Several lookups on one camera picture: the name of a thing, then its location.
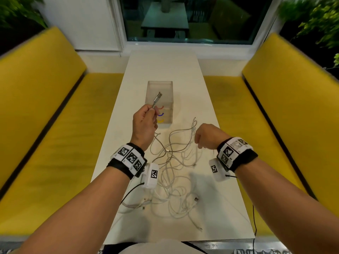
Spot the person's left hand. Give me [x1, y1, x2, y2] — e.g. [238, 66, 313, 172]
[130, 104, 159, 151]

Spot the person's right hand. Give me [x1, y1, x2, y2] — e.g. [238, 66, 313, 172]
[195, 123, 232, 151]

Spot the translucent plastic drawer box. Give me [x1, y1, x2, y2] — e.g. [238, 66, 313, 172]
[145, 80, 174, 124]

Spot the person's left forearm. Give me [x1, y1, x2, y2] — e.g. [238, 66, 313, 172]
[14, 166, 138, 254]

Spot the person's right forearm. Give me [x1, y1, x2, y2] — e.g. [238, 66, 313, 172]
[234, 158, 339, 254]

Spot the person's white shirt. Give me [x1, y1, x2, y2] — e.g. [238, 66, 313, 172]
[119, 239, 206, 254]

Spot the black marker wristband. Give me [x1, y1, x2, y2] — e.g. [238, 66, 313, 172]
[216, 137, 259, 173]
[107, 143, 148, 180]

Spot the yellow bench seat cushion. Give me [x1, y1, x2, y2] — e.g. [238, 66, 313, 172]
[203, 75, 308, 236]
[0, 73, 124, 236]

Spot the white table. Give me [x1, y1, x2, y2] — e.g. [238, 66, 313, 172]
[91, 50, 256, 245]

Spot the yellow bench right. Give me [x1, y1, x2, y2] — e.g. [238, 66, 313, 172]
[242, 33, 339, 217]

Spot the yellow bench backrest cushion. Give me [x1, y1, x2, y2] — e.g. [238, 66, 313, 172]
[0, 26, 87, 191]

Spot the glass window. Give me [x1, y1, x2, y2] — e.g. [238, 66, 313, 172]
[119, 0, 275, 45]

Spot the green plant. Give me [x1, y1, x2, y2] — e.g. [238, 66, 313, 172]
[0, 0, 48, 29]
[278, 0, 339, 68]

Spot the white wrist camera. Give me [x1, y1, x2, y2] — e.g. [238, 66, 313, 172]
[208, 158, 231, 182]
[140, 163, 159, 189]

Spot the black camera cable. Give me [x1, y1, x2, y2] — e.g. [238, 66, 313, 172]
[225, 174, 257, 254]
[120, 182, 145, 205]

